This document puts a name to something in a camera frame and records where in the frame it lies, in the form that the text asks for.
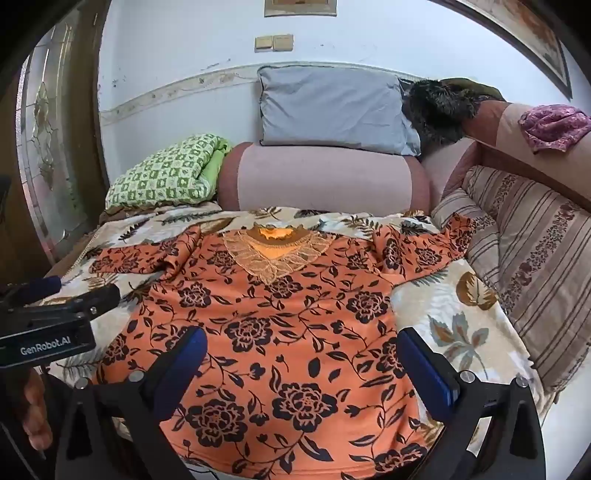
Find pink patterned cloth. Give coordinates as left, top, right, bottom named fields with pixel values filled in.
left=517, top=104, right=591, bottom=154

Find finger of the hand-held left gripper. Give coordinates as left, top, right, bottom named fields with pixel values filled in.
left=58, top=283, right=122, bottom=320
left=0, top=275, right=64, bottom=306

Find pink sofa backrest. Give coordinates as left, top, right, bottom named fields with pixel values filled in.
left=418, top=99, right=591, bottom=209

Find leaf printed blanket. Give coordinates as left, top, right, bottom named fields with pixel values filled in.
left=41, top=205, right=546, bottom=480

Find wooden door with glass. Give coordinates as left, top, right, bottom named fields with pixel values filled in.
left=13, top=0, right=112, bottom=275

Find dark furry cloth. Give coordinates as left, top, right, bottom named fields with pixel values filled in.
left=401, top=78, right=507, bottom=147

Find large striped cushion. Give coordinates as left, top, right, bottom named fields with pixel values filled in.
left=462, top=165, right=591, bottom=394

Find pink sofa bolster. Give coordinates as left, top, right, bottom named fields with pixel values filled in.
left=217, top=141, right=433, bottom=216

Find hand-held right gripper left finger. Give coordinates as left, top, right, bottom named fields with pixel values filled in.
left=55, top=326, right=209, bottom=480

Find orange floral shirt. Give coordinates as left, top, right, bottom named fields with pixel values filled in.
left=90, top=215, right=476, bottom=480

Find green checked pillow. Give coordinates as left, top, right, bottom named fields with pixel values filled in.
left=105, top=134, right=234, bottom=209

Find small framed wall picture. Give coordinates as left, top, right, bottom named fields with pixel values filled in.
left=263, top=0, right=337, bottom=18

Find small striped cushion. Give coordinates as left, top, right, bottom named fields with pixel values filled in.
left=431, top=187, right=502, bottom=283

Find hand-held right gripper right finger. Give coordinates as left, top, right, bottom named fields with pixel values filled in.
left=396, top=327, right=548, bottom=480

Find grey pillow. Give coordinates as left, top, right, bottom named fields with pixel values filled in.
left=256, top=65, right=423, bottom=158

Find large framed wall picture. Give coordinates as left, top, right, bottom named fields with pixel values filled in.
left=442, top=0, right=574, bottom=100

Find person's left hand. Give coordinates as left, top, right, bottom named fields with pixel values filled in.
left=20, top=368, right=54, bottom=452

